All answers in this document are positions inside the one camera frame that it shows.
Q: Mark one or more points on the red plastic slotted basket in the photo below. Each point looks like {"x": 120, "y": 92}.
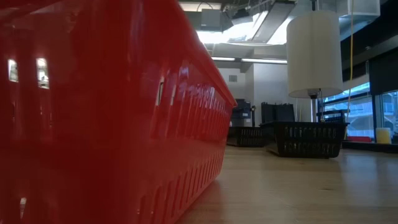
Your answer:
{"x": 93, "y": 124}

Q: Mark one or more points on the black plastic slotted basket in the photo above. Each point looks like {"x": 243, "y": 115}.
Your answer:
{"x": 308, "y": 140}
{"x": 245, "y": 137}

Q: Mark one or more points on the black background machine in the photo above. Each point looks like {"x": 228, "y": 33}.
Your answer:
{"x": 241, "y": 113}

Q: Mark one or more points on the ceiling light strip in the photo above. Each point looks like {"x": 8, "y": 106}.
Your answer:
{"x": 264, "y": 61}
{"x": 223, "y": 58}

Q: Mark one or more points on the black background monitor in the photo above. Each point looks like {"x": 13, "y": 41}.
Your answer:
{"x": 276, "y": 112}

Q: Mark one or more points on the white shade table lamp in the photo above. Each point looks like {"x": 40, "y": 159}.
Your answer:
{"x": 314, "y": 53}

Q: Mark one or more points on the flat red object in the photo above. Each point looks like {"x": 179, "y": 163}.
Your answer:
{"x": 359, "y": 139}

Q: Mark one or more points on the yellow cylindrical container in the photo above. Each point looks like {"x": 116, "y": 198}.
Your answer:
{"x": 383, "y": 136}

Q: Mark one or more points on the grey ceiling duct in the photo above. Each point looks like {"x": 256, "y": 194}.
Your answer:
{"x": 273, "y": 21}

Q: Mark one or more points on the black aluminium table frame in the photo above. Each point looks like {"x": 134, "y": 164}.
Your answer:
{"x": 373, "y": 147}

